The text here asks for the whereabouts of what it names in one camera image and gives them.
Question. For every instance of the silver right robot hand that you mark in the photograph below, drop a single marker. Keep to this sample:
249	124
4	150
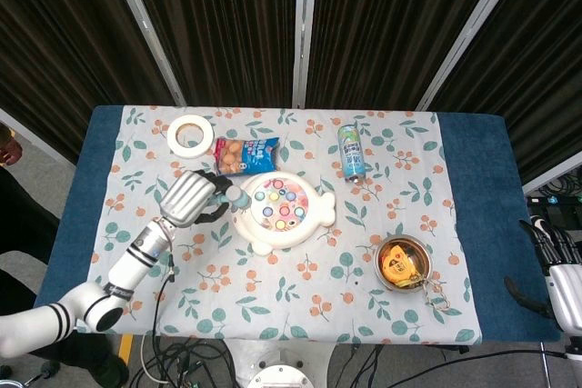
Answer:
568	297

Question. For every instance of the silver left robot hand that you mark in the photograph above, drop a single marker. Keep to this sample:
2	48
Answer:
186	199

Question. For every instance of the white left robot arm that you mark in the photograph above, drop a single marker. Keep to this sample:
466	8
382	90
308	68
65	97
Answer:
132	265

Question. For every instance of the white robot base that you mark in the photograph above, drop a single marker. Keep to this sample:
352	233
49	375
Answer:
282	356

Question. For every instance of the white fish toy board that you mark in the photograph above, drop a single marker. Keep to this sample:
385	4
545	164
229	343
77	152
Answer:
273	233

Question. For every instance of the white tape roll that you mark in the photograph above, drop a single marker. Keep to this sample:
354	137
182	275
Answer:
205	142

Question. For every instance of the blue snack bag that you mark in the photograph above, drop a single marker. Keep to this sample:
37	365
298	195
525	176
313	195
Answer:
245	156

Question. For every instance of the white sneaker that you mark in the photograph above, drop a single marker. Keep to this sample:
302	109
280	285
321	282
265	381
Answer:
538	224

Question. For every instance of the black power strip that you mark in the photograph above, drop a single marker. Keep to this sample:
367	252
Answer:
552	208

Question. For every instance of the floral tablecloth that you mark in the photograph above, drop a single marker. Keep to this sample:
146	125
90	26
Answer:
291	297

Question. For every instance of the blue table cover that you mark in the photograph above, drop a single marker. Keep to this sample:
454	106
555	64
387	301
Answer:
477	179

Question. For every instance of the stainless steel bowl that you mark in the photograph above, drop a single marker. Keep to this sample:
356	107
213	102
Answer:
423	261

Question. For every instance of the person in black clothes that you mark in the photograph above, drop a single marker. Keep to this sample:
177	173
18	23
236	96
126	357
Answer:
23	211

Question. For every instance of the light blue drink can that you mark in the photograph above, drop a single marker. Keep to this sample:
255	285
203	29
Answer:
351	152

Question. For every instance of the yellow tape measure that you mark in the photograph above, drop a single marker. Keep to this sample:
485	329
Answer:
398	265

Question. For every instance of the dark brown curtain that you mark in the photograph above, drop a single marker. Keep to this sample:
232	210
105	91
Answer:
386	20
68	42
218	20
545	65

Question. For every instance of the grey partition frame post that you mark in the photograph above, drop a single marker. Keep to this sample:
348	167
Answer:
304	20
41	138
146	26
552	183
472	29

